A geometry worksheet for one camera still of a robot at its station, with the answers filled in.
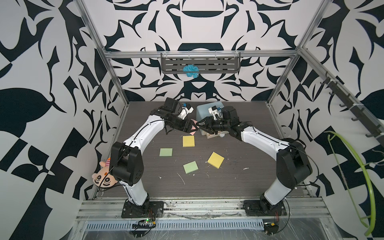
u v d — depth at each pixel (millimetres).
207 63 939
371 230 520
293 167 463
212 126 743
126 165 462
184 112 731
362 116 552
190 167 871
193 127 790
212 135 867
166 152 941
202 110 968
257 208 738
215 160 905
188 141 988
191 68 904
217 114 772
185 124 729
